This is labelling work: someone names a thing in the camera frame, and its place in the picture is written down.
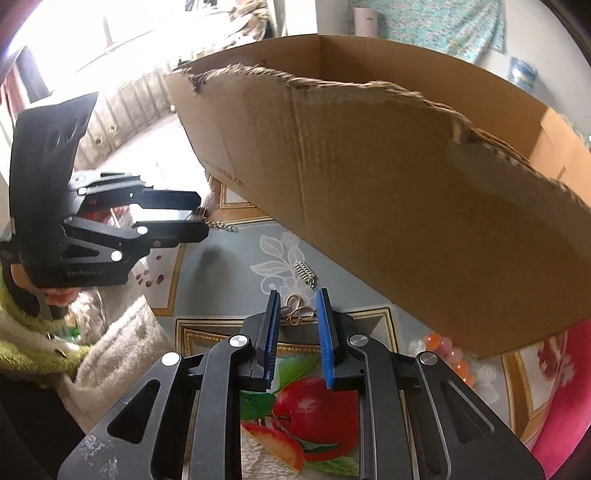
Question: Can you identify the pink floral blanket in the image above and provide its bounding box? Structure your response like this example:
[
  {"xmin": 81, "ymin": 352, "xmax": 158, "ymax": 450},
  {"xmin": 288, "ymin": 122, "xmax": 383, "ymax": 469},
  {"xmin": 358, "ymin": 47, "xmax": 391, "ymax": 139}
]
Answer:
[{"xmin": 530, "ymin": 318, "xmax": 591, "ymax": 478}]

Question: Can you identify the teal floral cloth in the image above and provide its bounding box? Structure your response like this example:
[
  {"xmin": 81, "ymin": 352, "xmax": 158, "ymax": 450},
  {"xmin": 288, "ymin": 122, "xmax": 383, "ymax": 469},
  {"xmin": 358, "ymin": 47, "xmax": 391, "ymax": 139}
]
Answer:
[{"xmin": 382, "ymin": 0, "xmax": 506, "ymax": 66}]

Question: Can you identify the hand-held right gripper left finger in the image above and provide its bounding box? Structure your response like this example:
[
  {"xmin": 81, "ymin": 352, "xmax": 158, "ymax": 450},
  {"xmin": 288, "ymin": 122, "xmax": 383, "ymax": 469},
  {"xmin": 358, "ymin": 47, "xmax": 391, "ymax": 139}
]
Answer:
[{"xmin": 56, "ymin": 290, "xmax": 282, "ymax": 480}]

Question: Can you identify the brown cardboard box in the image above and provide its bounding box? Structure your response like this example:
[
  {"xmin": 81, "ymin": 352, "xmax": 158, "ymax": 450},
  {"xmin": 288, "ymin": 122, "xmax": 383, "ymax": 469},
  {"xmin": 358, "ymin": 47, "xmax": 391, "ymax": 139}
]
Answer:
[{"xmin": 163, "ymin": 33, "xmax": 591, "ymax": 360}]

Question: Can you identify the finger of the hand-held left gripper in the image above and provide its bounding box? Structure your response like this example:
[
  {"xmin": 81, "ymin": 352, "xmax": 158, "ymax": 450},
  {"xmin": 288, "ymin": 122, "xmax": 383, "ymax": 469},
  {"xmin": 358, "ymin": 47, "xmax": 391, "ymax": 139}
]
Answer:
[
  {"xmin": 63, "ymin": 216, "xmax": 210, "ymax": 261},
  {"xmin": 68, "ymin": 172, "xmax": 202, "ymax": 219}
]

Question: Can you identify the blue water bottle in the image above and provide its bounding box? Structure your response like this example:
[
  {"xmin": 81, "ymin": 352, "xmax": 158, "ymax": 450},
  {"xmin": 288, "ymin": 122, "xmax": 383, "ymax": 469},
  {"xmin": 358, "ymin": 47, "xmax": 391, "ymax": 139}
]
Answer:
[{"xmin": 507, "ymin": 56, "xmax": 539, "ymax": 89}]

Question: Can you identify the pink orange bead bracelet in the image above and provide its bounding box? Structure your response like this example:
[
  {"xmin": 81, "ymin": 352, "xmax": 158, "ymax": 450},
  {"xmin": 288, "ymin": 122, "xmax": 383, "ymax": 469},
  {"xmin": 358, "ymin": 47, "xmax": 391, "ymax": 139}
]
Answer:
[{"xmin": 410, "ymin": 332, "xmax": 477, "ymax": 389}]

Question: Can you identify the metal chain necklace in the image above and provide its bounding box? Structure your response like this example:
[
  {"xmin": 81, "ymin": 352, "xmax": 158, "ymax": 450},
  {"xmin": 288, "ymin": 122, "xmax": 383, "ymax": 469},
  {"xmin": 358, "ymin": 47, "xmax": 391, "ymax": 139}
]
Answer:
[{"xmin": 196, "ymin": 209, "xmax": 238, "ymax": 233}]

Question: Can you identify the person's left hand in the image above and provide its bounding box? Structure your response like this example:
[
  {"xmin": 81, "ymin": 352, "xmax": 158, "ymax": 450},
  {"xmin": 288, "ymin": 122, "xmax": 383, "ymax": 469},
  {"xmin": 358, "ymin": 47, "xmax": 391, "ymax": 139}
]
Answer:
[{"xmin": 8, "ymin": 264, "xmax": 79, "ymax": 309}]

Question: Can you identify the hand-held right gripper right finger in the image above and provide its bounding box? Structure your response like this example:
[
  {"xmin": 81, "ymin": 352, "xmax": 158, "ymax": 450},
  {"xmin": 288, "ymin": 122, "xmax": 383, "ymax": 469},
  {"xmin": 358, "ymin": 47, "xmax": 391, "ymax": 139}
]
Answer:
[{"xmin": 316, "ymin": 287, "xmax": 546, "ymax": 480}]

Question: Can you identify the printed tablecloth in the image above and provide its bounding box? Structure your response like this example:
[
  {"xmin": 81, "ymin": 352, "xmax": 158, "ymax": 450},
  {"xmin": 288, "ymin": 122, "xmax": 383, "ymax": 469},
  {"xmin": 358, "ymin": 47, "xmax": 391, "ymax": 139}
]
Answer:
[{"xmin": 129, "ymin": 175, "xmax": 555, "ymax": 480}]

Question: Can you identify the white paper roll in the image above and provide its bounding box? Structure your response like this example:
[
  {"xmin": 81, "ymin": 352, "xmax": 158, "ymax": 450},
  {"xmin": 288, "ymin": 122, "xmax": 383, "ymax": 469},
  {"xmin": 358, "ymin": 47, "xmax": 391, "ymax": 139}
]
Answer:
[{"xmin": 353, "ymin": 7, "xmax": 380, "ymax": 37}]

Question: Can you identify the person's white fluffy garment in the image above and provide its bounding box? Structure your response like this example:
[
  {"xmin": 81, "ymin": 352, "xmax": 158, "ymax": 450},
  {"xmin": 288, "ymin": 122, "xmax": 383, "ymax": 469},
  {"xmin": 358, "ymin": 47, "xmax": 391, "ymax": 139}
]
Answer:
[{"xmin": 58, "ymin": 277, "xmax": 174, "ymax": 437}]

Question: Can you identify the stack of flattened cardboard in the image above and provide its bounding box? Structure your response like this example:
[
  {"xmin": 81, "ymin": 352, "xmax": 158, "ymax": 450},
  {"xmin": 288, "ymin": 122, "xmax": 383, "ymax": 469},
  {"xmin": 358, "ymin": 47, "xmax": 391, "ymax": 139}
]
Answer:
[{"xmin": 215, "ymin": 0, "xmax": 280, "ymax": 49}]

